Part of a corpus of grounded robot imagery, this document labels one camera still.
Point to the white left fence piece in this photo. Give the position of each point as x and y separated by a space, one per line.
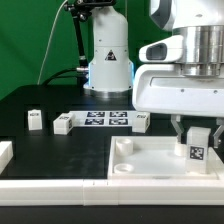
6 154

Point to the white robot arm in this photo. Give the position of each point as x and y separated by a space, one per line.
182 75

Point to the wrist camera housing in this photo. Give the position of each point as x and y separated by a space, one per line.
163 51

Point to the white marker sheet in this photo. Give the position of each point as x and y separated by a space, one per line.
103 118

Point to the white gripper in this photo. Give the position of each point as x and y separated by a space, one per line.
160 88

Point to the white front fence wall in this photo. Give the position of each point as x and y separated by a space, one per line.
111 192

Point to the white square table top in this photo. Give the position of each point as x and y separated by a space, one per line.
142 157

